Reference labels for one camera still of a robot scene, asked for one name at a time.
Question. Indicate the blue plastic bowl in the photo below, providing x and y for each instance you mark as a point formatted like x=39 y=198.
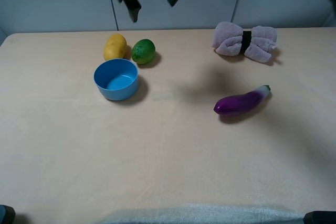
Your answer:
x=117 y=79

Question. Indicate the green toy lime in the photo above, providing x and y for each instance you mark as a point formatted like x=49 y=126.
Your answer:
x=143 y=51

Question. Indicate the yellow toy potato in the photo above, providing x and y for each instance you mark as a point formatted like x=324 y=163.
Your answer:
x=115 y=47

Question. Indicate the pink rolled towel black band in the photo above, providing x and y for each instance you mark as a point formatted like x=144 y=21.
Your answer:
x=256 y=44

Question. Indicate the purple toy eggplant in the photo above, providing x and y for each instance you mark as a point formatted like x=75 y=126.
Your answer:
x=240 y=104

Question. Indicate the white cloth at bottom edge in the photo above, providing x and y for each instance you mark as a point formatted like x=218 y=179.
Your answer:
x=202 y=213

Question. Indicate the black block bottom left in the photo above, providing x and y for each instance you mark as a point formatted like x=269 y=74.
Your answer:
x=7 y=214

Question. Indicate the black block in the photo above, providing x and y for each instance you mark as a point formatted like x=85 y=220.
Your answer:
x=7 y=214
x=320 y=217

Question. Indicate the black block bottom right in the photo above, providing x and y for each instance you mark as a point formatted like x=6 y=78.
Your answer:
x=320 y=217

